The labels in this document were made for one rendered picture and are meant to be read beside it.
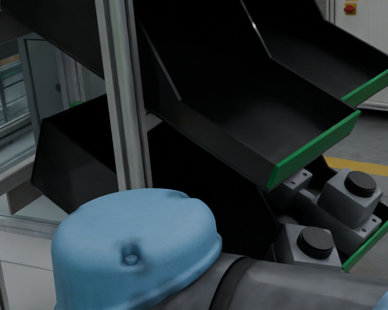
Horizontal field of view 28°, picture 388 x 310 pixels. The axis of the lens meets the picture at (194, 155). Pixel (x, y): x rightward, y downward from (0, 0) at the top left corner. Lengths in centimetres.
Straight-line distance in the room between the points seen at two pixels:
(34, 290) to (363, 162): 291
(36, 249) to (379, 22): 331
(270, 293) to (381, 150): 401
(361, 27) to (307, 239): 404
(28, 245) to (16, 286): 17
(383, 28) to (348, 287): 430
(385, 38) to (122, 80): 409
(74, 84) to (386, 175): 273
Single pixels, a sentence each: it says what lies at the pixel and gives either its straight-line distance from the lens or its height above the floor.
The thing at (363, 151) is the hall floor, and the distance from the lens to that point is 429.
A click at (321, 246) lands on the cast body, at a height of 127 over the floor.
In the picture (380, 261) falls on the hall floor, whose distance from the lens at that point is 321.
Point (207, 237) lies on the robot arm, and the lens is 33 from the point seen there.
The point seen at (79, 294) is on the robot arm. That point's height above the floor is 141.
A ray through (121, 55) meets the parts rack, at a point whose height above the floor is 144.
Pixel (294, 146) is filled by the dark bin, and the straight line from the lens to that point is 60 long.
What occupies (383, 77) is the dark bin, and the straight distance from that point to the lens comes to 74.
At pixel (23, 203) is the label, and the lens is 77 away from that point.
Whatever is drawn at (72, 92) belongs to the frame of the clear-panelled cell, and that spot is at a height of 118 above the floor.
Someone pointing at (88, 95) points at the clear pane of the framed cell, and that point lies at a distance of 150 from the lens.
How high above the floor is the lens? 157
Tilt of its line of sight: 21 degrees down
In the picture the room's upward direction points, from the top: 5 degrees counter-clockwise
